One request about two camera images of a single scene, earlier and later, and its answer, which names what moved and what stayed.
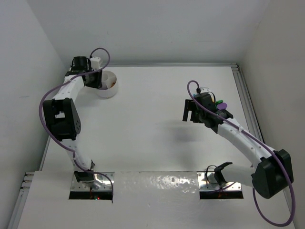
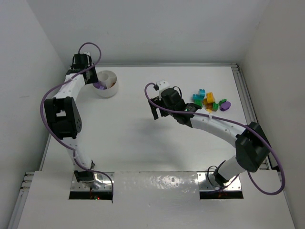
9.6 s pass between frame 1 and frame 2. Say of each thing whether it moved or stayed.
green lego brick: moved
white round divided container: stayed
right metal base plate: stayed
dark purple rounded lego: moved
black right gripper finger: moved
